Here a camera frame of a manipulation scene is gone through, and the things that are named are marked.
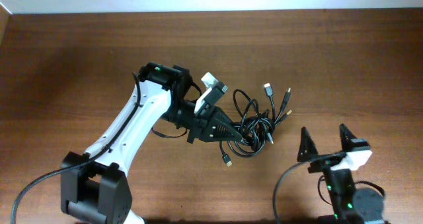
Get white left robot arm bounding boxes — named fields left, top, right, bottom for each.
left=61, top=62, right=242, bottom=224

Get black usb cables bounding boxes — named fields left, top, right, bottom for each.
left=219, top=83, right=293, bottom=168

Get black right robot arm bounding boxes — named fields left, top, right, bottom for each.
left=297, top=124, right=385, bottom=223

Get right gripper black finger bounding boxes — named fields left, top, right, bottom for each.
left=297, top=127, right=318, bottom=162
left=339, top=124, right=369, bottom=151

